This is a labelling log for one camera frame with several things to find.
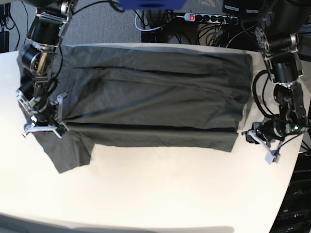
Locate white power strip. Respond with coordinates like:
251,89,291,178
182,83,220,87
183,13,239,25

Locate grey T-shirt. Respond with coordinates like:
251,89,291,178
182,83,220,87
16,43,254,174

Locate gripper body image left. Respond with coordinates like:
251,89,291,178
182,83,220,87
26,104,58,126

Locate white cable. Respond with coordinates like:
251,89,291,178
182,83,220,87
134,10,163,32

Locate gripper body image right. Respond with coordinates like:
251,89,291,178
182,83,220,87
252,117,311,143

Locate black OpenArm base box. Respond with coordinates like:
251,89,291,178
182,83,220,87
270,152,311,233

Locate black cable on wall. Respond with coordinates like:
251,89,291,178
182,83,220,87
15,0,29,51

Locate blue plastic bin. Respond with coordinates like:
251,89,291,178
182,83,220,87
118,0,186,10

